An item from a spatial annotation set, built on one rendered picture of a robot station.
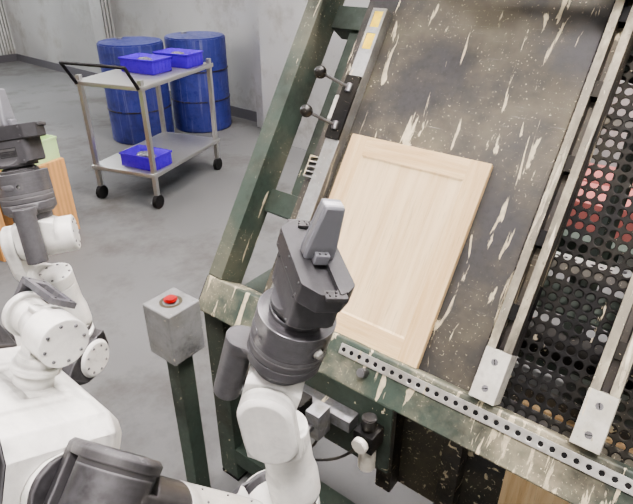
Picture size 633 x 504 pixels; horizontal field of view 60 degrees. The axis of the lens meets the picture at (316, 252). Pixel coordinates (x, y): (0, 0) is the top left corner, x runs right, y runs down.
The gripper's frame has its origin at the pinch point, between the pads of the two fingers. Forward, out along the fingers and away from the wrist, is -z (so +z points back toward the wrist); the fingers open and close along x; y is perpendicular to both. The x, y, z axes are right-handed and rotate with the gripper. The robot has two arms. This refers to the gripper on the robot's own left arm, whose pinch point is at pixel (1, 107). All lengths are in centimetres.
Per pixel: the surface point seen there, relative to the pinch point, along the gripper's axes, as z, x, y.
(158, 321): 61, -9, -52
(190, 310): 60, -1, -56
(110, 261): 89, -135, -242
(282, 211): 40, 25, -86
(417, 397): 82, 63, -37
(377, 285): 58, 55, -58
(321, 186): 32, 40, -75
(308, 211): 38, 36, -73
